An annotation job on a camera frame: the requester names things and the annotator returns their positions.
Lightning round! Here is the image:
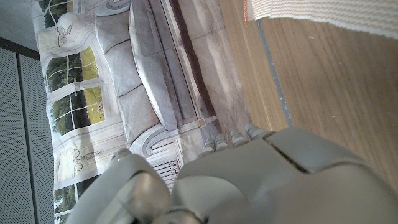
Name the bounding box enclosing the beige elastic arm wrap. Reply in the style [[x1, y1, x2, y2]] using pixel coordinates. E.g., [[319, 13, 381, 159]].
[[244, 0, 398, 40]]

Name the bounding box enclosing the grey perforated panel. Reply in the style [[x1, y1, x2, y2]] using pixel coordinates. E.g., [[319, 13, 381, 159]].
[[0, 37, 56, 224]]

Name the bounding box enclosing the printed sofa room backdrop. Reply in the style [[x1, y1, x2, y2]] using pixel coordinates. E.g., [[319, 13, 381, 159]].
[[30, 0, 254, 224]]

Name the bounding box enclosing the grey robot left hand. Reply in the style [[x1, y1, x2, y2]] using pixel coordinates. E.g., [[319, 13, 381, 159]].
[[65, 123, 398, 224]]

